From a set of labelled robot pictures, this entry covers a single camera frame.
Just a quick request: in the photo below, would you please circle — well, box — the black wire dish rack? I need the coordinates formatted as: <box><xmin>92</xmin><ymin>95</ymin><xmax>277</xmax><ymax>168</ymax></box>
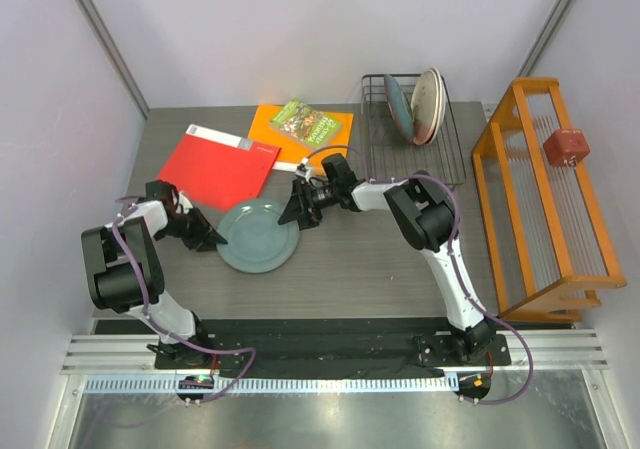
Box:
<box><xmin>359</xmin><ymin>73</ymin><xmax>467</xmax><ymax>188</ymax></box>

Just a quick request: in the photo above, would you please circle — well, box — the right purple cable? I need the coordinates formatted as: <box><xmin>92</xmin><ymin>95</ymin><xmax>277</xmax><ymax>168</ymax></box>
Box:
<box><xmin>301</xmin><ymin>144</ymin><xmax>535</xmax><ymax>407</ymax></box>

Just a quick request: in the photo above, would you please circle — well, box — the green paperback book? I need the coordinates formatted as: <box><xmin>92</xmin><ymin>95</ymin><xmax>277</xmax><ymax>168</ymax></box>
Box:
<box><xmin>268</xmin><ymin>99</ymin><xmax>343</xmax><ymax>153</ymax></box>

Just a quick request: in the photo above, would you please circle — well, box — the pink and cream plate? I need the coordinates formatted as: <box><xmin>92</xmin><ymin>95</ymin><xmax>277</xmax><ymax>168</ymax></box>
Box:
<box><xmin>410</xmin><ymin>68</ymin><xmax>439</xmax><ymax>145</ymax></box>

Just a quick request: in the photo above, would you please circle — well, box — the aluminium rail frame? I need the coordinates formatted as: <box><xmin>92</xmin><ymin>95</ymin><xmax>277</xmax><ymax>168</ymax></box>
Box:
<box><xmin>48</xmin><ymin>328</ymin><xmax>630</xmax><ymax>448</ymax></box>

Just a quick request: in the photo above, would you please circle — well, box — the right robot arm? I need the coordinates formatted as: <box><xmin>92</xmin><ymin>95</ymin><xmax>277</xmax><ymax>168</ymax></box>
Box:
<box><xmin>278</xmin><ymin>154</ymin><xmax>496</xmax><ymax>364</ymax></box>

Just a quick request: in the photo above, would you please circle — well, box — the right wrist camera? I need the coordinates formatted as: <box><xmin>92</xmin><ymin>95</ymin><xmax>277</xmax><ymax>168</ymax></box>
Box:
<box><xmin>294</xmin><ymin>157</ymin><xmax>314</xmax><ymax>181</ymax></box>

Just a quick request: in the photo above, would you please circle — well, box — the dark blue glazed plate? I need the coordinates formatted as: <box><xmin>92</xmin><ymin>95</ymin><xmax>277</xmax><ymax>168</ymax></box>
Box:
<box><xmin>383</xmin><ymin>74</ymin><xmax>414</xmax><ymax>143</ymax></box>

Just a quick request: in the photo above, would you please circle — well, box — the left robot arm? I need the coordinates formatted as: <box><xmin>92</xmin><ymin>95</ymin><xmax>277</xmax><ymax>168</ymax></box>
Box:
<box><xmin>81</xmin><ymin>180</ymin><xmax>227</xmax><ymax>368</ymax></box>

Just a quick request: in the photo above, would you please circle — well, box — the orange folder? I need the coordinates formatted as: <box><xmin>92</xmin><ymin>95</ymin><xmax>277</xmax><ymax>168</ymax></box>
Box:
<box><xmin>248</xmin><ymin>105</ymin><xmax>354</xmax><ymax>169</ymax></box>

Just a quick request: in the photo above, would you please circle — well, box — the red and teal floral plate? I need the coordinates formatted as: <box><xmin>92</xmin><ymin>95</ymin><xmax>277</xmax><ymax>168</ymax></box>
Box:
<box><xmin>430</xmin><ymin>67</ymin><xmax>447</xmax><ymax>142</ymax></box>

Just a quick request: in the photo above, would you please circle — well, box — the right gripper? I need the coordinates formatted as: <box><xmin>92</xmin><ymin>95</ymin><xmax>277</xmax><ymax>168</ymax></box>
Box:
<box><xmin>278</xmin><ymin>180</ymin><xmax>338</xmax><ymax>235</ymax></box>

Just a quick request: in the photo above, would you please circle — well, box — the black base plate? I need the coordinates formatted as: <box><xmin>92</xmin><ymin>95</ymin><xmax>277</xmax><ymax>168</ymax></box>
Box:
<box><xmin>153</xmin><ymin>318</ymin><xmax>512</xmax><ymax>370</ymax></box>

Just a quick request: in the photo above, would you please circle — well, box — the orange wooden rack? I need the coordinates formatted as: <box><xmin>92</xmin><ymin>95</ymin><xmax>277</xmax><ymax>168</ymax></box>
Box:
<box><xmin>471</xmin><ymin>77</ymin><xmax>627</xmax><ymax>322</ymax></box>

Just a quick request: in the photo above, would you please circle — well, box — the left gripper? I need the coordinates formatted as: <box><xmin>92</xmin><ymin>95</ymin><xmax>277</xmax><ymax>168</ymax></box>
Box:
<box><xmin>157</xmin><ymin>206</ymin><xmax>226</xmax><ymax>253</ymax></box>

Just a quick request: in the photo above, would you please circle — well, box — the red cube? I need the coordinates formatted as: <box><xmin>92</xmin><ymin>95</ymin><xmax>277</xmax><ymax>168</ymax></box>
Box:
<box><xmin>543</xmin><ymin>129</ymin><xmax>590</xmax><ymax>167</ymax></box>

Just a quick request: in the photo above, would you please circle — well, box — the plain grey-green plate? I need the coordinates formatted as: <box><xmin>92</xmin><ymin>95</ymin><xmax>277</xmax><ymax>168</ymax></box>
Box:
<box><xmin>217</xmin><ymin>198</ymin><xmax>300</xmax><ymax>274</ymax></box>

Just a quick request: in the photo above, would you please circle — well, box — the red folder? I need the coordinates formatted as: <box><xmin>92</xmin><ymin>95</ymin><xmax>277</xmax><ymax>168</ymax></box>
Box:
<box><xmin>158</xmin><ymin>124</ymin><xmax>280</xmax><ymax>211</ymax></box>

